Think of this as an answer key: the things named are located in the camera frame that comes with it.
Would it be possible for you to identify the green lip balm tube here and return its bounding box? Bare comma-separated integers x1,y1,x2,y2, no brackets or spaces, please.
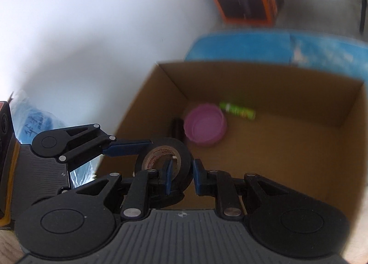
220,102,256,122

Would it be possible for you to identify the black electrical tape roll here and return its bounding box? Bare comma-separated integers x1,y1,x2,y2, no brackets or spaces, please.
135,138,194,198

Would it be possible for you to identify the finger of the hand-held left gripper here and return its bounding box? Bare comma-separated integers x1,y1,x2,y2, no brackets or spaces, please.
59,124,154,163

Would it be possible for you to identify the black tube with gold ring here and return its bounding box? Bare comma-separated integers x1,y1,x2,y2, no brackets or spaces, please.
172,118,184,141

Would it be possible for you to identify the large brown cardboard box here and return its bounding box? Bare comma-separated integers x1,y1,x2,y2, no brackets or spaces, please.
96,61,368,224

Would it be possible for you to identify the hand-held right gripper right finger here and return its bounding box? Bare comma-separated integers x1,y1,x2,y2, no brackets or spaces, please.
193,159,291,220

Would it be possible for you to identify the blue plastic bag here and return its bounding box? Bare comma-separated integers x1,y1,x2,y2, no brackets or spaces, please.
11,92,98,190

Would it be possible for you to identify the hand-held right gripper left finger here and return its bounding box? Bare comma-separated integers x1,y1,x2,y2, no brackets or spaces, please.
76,159,184,220

